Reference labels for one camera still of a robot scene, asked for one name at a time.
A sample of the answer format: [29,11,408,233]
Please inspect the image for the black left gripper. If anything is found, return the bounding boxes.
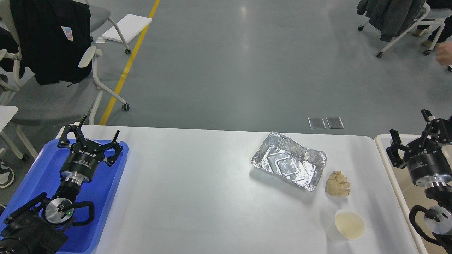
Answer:
[58,115,124,183]

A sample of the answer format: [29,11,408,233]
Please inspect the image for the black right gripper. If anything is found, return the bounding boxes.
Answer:
[386,109,452,187]

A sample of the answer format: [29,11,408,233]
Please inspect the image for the white paper cup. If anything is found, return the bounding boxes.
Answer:
[326,209,366,243]

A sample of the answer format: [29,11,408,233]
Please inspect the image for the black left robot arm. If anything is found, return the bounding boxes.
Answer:
[1,122,123,254]

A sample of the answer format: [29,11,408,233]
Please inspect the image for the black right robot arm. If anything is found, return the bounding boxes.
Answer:
[386,109,452,254]

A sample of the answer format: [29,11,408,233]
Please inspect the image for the blue plastic tray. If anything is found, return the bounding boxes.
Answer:
[0,138,129,254]

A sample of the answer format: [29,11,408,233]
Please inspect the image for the beige plastic bin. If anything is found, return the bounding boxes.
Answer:
[374,134,447,254]

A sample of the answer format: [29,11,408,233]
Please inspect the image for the grey office chair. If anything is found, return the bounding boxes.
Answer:
[1,0,130,158]

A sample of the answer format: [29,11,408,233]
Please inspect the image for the black white sneaker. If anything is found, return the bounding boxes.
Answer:
[0,159,16,189]

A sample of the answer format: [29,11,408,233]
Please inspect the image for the white side table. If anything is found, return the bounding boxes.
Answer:
[0,105,18,132]

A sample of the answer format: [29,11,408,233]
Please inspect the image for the right floor socket plate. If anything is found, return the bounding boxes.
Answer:
[326,117,344,129]

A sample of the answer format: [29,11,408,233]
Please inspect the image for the floor socket plate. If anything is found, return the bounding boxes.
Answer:
[308,117,326,129]
[326,117,344,129]

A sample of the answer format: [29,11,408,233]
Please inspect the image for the crumpled brown paper ball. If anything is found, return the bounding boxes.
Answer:
[326,171,351,197]

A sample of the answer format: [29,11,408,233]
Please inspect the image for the standing person in black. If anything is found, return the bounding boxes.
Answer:
[436,41,452,66]

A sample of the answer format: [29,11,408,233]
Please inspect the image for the left floor socket plate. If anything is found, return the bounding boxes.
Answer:
[308,117,326,129]

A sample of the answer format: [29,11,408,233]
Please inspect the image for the seated person's tan shoes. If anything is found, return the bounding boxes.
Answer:
[412,27,436,48]

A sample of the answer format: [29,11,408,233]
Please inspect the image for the black jacket on chair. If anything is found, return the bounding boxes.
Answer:
[9,0,92,85]

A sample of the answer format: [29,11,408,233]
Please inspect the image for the white chair far right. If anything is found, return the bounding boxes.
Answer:
[358,3,446,59]

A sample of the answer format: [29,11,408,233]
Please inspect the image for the dark grey hanging coat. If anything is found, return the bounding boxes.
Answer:
[357,0,425,42]

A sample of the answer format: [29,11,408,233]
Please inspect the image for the white flat board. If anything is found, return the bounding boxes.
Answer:
[101,13,152,43]

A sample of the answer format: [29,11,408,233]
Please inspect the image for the aluminium foil tray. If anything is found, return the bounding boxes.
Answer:
[251,132,327,191]

